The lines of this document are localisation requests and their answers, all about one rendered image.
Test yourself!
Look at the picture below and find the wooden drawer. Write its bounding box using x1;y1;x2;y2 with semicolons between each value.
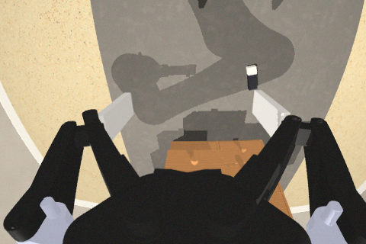
269;194;289;216
172;142;217;150
219;140;263;165
165;149;226;174
225;165;280;192

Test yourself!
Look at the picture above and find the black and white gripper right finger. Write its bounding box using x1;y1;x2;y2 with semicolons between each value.
204;90;366;244

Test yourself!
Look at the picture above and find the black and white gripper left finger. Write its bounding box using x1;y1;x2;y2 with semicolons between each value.
3;92;163;244

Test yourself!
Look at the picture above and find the orange wooden chest of drawers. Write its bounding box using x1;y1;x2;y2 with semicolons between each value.
170;140;294;219

